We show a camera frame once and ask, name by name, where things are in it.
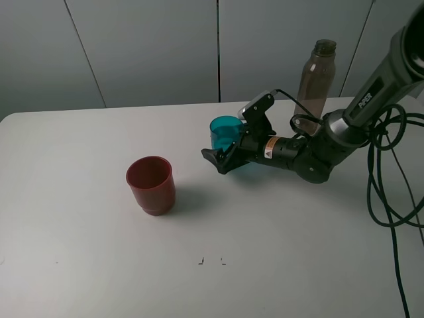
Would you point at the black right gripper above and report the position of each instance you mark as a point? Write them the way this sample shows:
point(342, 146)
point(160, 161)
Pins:
point(261, 131)

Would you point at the teal translucent plastic cup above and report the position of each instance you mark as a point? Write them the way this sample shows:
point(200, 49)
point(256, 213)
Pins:
point(239, 150)

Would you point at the grey translucent water bottle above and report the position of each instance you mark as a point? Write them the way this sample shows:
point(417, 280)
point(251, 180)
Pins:
point(317, 77)

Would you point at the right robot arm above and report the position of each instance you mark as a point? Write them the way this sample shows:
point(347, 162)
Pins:
point(321, 144)

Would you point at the red plastic cup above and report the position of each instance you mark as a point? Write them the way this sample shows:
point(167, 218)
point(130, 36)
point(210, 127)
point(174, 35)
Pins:
point(151, 182)

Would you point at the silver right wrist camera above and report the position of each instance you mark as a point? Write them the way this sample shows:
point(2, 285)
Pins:
point(256, 108)

